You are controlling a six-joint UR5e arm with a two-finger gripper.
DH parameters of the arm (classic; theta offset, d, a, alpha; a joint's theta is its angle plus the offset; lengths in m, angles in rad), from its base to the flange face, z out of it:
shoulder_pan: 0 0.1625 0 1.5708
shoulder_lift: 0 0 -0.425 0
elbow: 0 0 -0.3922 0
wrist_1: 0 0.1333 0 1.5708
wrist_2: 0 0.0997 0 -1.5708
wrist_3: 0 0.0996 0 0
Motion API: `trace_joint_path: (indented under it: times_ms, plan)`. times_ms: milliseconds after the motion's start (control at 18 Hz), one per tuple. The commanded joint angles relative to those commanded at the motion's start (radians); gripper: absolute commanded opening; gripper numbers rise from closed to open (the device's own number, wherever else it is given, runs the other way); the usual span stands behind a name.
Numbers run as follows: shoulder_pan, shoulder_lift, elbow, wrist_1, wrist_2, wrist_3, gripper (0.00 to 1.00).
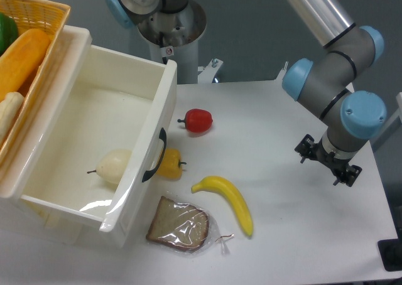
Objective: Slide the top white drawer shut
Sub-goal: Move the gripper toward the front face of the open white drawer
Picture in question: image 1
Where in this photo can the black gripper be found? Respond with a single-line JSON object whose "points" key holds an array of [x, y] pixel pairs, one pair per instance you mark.
{"points": [[343, 172]]}

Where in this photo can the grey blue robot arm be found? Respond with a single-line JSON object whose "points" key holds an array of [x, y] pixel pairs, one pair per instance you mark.
{"points": [[352, 118]]}

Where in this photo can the white top drawer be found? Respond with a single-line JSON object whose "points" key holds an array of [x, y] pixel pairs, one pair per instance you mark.
{"points": [[118, 101]]}

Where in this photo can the white drawer cabinet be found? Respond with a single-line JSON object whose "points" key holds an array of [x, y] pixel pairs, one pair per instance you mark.
{"points": [[17, 214]]}

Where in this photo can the black device at table edge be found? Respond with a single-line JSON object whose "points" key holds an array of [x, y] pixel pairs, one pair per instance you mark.
{"points": [[390, 251]]}

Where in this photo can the yellow toy banana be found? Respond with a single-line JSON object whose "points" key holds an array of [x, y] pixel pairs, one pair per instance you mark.
{"points": [[227, 190]]}

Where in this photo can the red bell pepper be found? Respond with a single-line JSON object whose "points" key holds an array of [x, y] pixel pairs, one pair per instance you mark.
{"points": [[197, 120]]}

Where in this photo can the bread slice in plastic bag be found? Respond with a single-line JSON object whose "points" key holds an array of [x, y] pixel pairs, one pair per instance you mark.
{"points": [[185, 228]]}

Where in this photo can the yellow bell pepper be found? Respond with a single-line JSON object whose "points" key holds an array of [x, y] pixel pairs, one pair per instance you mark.
{"points": [[171, 165]]}

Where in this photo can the white toy pear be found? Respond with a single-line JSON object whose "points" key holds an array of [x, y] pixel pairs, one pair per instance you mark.
{"points": [[113, 165]]}

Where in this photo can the pale white corn cob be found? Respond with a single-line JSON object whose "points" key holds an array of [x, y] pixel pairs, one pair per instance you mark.
{"points": [[9, 108]]}

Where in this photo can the orange bread loaf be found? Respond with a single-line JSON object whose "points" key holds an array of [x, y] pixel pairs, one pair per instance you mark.
{"points": [[20, 60]]}

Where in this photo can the yellow woven basket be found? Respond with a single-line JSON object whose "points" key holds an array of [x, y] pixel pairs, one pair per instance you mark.
{"points": [[50, 17]]}

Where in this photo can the green bell pepper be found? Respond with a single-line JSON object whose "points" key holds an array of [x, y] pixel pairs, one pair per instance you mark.
{"points": [[8, 32]]}

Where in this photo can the black drawer handle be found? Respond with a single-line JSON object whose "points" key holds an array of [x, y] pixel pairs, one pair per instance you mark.
{"points": [[158, 157]]}

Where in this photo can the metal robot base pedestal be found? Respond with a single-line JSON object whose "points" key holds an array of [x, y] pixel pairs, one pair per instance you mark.
{"points": [[175, 37]]}

